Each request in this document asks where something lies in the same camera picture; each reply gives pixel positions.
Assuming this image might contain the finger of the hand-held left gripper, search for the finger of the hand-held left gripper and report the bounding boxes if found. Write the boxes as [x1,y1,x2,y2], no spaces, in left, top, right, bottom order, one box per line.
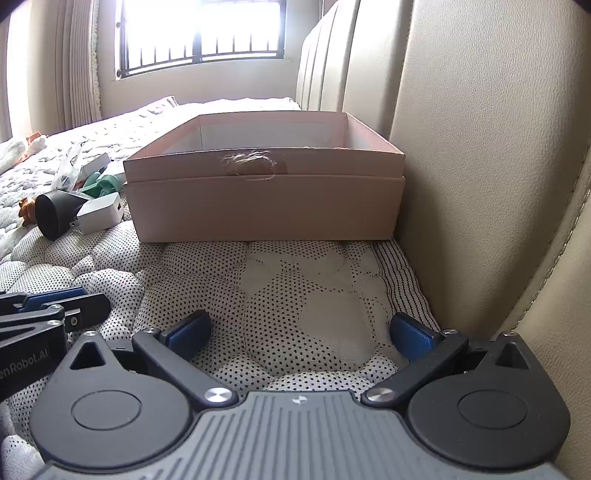
[0,286,88,315]
[39,293,112,333]

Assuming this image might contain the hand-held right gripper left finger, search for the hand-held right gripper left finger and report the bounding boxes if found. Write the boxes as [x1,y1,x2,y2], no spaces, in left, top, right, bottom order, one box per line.
[69,310,238,412]

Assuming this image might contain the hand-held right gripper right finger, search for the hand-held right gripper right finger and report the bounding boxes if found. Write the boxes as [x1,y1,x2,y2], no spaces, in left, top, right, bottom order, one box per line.
[361,313,540,409]

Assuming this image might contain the black cone-shaped object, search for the black cone-shaped object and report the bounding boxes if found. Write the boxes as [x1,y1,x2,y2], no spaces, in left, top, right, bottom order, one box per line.
[36,191,89,240]

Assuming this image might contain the small brown toy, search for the small brown toy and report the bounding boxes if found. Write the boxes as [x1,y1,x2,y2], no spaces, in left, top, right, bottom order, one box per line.
[17,196,38,228]

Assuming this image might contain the white charger adapter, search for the white charger adapter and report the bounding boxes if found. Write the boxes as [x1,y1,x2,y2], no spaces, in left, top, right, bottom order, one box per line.
[69,192,125,234]

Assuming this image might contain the pink cardboard box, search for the pink cardboard box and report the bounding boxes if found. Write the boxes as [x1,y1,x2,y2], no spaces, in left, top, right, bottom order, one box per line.
[122,112,407,243]

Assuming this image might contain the quilted dotted mattress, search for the quilted dotted mattress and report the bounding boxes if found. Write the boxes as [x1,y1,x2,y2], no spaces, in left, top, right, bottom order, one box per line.
[0,96,441,467]

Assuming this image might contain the teal plastic object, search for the teal plastic object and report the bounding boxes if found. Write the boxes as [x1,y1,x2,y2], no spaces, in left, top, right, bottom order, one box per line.
[76,171,125,198]

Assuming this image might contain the clear plastic wrapper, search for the clear plastic wrapper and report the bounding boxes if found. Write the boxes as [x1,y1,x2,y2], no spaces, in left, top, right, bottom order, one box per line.
[50,147,88,191]

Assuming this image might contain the small white box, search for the small white box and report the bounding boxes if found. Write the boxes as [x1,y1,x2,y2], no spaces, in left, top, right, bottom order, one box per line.
[78,152,113,182]

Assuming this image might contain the beige padded headboard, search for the beige padded headboard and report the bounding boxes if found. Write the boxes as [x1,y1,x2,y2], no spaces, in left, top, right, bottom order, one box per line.
[294,0,591,480]

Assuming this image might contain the beige curtain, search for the beige curtain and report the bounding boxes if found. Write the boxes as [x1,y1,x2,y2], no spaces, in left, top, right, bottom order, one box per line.
[0,0,103,141]

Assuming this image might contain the barred window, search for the barred window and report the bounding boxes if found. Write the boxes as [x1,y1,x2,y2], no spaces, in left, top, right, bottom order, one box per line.
[112,0,288,80]

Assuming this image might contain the twine loop handle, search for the twine loop handle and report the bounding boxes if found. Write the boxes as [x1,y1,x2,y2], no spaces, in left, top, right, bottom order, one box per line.
[221,149,279,182]

